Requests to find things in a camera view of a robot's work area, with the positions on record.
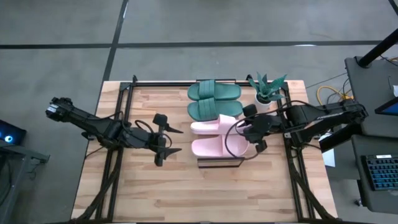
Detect black aluminium rig frame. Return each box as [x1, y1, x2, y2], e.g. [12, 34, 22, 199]
[67, 73, 343, 224]

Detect grey desk top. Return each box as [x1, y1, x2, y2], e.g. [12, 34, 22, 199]
[344, 55, 398, 139]
[350, 134, 398, 216]

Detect wooden shelf black metal frame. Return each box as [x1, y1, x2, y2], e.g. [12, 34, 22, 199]
[194, 77, 245, 169]

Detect grey metal stand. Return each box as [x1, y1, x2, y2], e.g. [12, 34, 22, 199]
[0, 139, 50, 224]

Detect black computer blue light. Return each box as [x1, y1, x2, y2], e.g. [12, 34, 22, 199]
[0, 119, 28, 146]

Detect green plant in white pot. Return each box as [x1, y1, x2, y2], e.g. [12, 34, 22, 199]
[247, 72, 289, 112]

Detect black stand pole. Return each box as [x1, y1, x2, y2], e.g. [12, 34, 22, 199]
[356, 27, 398, 68]

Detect blue screen laptop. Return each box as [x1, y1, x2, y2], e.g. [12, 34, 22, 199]
[374, 97, 398, 117]

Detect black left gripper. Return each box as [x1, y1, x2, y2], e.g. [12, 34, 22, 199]
[128, 113, 185, 167]

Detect pink rubber slide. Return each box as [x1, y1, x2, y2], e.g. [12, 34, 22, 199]
[190, 134, 250, 159]
[190, 113, 249, 136]

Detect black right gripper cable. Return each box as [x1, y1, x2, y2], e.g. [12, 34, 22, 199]
[223, 117, 261, 161]

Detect green rubber slide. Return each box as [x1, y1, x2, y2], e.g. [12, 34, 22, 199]
[186, 97, 244, 123]
[187, 79, 242, 101]

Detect yellow cable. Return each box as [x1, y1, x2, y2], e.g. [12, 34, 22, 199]
[316, 85, 354, 107]

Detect black keyboard blue keys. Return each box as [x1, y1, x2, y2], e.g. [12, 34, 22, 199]
[360, 154, 398, 192]

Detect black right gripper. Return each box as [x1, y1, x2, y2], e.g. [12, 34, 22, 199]
[242, 104, 283, 154]

